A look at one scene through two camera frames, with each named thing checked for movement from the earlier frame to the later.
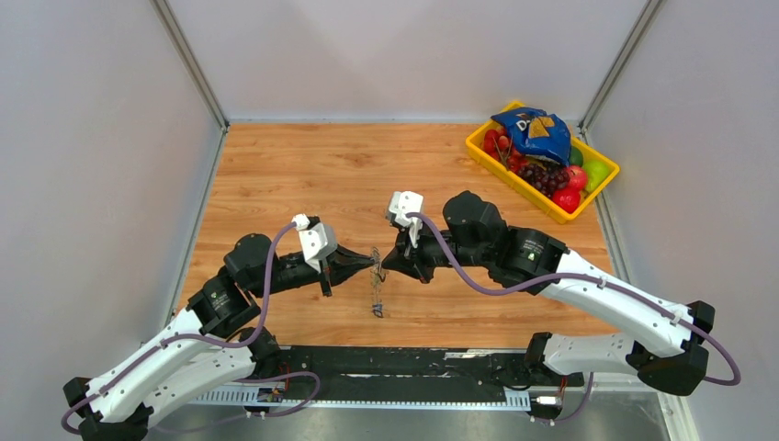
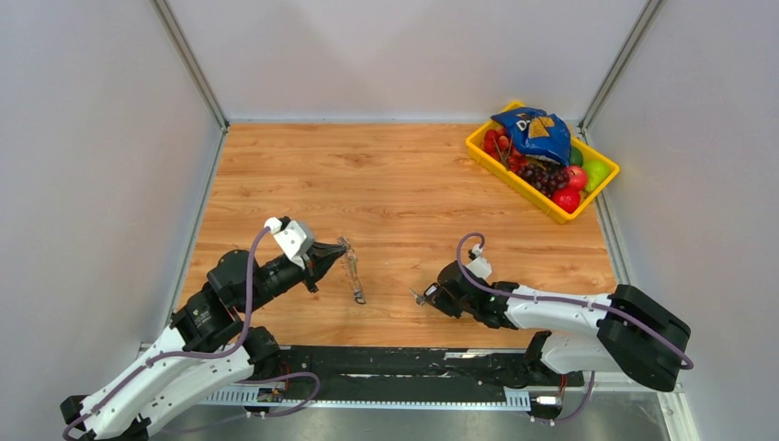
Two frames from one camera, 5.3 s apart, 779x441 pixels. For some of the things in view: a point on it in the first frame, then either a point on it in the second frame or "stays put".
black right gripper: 408,260 to 442,303
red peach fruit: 578,176 stays put
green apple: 597,171 stays put
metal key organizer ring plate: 378,274 to 350,265
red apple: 568,199 stays put
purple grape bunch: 549,180 stays put
